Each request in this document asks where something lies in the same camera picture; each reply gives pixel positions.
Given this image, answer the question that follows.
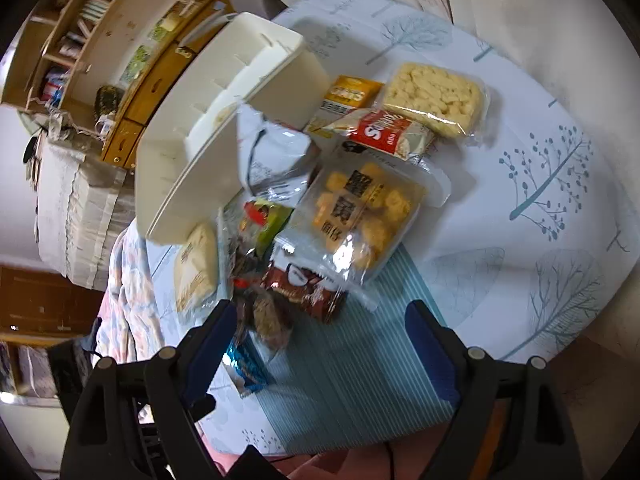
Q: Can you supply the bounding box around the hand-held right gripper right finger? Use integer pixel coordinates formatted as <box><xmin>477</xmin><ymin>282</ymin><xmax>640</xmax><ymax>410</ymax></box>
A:
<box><xmin>404</xmin><ymin>300</ymin><xmax>583</xmax><ymax>480</ymax></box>

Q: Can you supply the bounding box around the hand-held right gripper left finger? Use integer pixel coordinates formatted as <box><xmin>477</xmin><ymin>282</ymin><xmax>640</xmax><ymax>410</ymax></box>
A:
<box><xmin>62</xmin><ymin>300</ymin><xmax>238</xmax><ymax>480</ymax></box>

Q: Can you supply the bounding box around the cream sandwich cake packet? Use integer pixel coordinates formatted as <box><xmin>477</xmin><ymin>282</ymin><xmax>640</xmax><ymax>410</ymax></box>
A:
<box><xmin>172</xmin><ymin>222</ymin><xmax>221</xmax><ymax>316</ymax></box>

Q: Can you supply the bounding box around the brown chocolate snack packet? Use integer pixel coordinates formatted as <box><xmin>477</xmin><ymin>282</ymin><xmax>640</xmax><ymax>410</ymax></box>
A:
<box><xmin>262</xmin><ymin>255</ymin><xmax>348</xmax><ymax>326</ymax></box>

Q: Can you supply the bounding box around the clear yellow cake packet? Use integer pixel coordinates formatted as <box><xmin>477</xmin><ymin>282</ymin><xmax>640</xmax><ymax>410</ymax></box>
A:
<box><xmin>272</xmin><ymin>142</ymin><xmax>451</xmax><ymax>311</ymax></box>

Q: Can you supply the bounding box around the white bread snack packet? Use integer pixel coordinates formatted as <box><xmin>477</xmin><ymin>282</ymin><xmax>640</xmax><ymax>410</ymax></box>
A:
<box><xmin>235</xmin><ymin>105</ymin><xmax>321</xmax><ymax>201</ymax></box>

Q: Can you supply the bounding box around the puffed rice cracker packet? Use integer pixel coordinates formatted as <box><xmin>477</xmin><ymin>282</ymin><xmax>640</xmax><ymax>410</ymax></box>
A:
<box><xmin>381</xmin><ymin>62</ymin><xmax>490</xmax><ymax>141</ymax></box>

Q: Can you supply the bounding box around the white plastic bin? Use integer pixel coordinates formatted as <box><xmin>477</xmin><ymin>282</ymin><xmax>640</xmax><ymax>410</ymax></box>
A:
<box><xmin>135</xmin><ymin>11</ymin><xmax>329</xmax><ymax>246</ymax></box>

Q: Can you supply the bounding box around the blue snack packet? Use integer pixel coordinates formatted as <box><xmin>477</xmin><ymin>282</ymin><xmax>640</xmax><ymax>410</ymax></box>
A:
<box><xmin>222</xmin><ymin>332</ymin><xmax>273</xmax><ymax>396</ymax></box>

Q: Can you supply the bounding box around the red-edged nut bar packet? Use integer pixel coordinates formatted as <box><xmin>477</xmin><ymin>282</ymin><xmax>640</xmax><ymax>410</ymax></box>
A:
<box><xmin>232</xmin><ymin>280</ymin><xmax>296</xmax><ymax>351</ymax></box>

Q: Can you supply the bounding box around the teal striped mat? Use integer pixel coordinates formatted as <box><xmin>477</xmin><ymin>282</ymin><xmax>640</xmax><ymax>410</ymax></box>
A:
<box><xmin>250</xmin><ymin>245</ymin><xmax>461</xmax><ymax>456</ymax></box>

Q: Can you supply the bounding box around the floral blanket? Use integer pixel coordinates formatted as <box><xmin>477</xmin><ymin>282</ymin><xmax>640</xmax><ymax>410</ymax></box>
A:
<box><xmin>92</xmin><ymin>220</ymin><xmax>176</xmax><ymax>366</ymax></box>

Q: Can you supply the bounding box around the yellow green snack packet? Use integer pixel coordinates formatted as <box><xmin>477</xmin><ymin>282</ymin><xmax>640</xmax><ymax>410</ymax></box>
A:
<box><xmin>242</xmin><ymin>199</ymin><xmax>293</xmax><ymax>256</ymax></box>

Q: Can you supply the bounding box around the pink cloth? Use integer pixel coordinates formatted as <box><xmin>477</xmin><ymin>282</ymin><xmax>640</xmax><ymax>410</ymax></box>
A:
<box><xmin>210</xmin><ymin>440</ymin><xmax>451</xmax><ymax>480</ymax></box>

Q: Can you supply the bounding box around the dark wooden cabinet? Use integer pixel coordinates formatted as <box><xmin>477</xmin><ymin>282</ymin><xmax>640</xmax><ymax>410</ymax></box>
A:
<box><xmin>0</xmin><ymin>265</ymin><xmax>106</xmax><ymax>346</ymax></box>

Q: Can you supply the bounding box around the red white snack packet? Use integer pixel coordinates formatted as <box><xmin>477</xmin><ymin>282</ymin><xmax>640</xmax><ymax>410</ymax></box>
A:
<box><xmin>327</xmin><ymin>108</ymin><xmax>436</xmax><ymax>161</ymax></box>

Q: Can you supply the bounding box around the dark patterned tin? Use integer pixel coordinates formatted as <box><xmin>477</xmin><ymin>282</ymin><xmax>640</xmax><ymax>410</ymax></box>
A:
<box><xmin>94</xmin><ymin>85</ymin><xmax>125</xmax><ymax>121</ymax></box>

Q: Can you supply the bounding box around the orange snack packet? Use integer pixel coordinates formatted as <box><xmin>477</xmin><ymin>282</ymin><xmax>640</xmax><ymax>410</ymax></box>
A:
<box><xmin>305</xmin><ymin>75</ymin><xmax>385</xmax><ymax>141</ymax></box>

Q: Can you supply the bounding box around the wooden desk hutch shelf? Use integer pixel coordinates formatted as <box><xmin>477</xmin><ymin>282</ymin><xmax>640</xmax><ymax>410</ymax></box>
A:
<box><xmin>0</xmin><ymin>0</ymin><xmax>223</xmax><ymax>126</ymax></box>

